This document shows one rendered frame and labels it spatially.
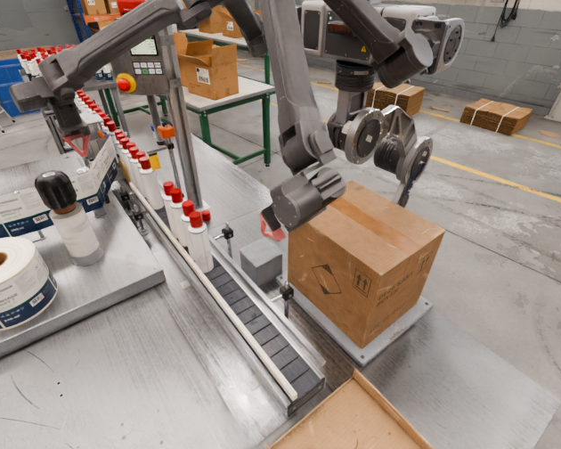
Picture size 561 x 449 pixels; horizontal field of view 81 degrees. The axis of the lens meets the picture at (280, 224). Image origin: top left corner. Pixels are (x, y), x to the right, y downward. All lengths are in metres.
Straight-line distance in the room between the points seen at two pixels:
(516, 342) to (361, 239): 1.63
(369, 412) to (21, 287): 0.88
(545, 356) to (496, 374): 1.31
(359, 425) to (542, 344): 1.67
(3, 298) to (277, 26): 0.87
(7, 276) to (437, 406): 1.05
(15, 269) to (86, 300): 0.18
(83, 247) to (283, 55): 0.82
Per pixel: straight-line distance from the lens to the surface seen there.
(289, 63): 0.61
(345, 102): 1.20
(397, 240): 0.80
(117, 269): 1.14
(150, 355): 0.96
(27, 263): 1.05
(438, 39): 1.00
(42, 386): 1.03
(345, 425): 0.84
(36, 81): 1.04
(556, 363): 2.34
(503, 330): 2.32
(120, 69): 1.22
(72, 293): 1.12
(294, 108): 0.57
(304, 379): 0.82
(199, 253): 0.98
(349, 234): 0.78
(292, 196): 0.51
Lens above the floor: 1.61
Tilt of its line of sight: 38 degrees down
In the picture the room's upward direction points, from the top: straight up
